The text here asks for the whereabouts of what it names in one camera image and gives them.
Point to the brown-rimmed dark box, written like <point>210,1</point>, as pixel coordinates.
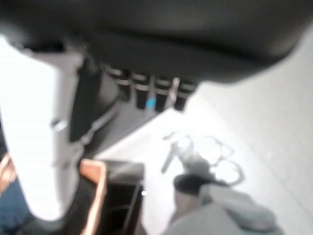
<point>117,200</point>

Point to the dark right robot hand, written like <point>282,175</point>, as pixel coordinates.
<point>156,36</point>

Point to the dark round cup-shaped part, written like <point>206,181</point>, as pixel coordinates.
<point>188,183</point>

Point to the bunch of keys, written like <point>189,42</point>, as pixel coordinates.
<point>220,156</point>

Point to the dark blue cloth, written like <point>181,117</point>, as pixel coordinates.
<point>11,210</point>

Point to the brown striped basket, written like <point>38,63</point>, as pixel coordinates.
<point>6,169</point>

